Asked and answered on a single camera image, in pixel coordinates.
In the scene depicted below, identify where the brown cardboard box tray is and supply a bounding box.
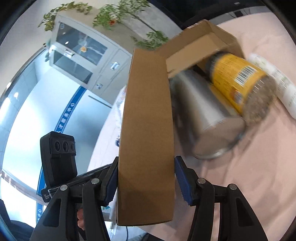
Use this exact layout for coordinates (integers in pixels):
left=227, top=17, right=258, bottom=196
left=117, top=20, right=243, bottom=226

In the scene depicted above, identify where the person's left hand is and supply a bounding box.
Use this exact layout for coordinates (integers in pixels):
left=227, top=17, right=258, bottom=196
left=77, top=208, right=85, bottom=230

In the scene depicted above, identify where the pink tablecloth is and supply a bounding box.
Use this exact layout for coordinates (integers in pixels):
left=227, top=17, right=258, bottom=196
left=87, top=11, right=296, bottom=241

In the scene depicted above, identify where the silver metal tin can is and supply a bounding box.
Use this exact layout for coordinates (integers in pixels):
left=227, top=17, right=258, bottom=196
left=170, top=70, right=246, bottom=160

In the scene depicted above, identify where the white cylindrical bottle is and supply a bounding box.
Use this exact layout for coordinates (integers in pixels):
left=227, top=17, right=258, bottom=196
left=248, top=53, right=296, bottom=119

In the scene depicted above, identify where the grey metal cabinet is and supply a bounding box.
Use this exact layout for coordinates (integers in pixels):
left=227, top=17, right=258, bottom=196
left=49, top=11, right=135, bottom=103

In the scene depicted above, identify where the green climbing plant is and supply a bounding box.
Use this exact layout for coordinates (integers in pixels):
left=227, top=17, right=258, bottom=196
left=40, top=1, right=169, bottom=50

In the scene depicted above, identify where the black camera box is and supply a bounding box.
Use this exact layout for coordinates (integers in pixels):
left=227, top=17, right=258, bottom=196
left=40, top=131, right=77, bottom=189

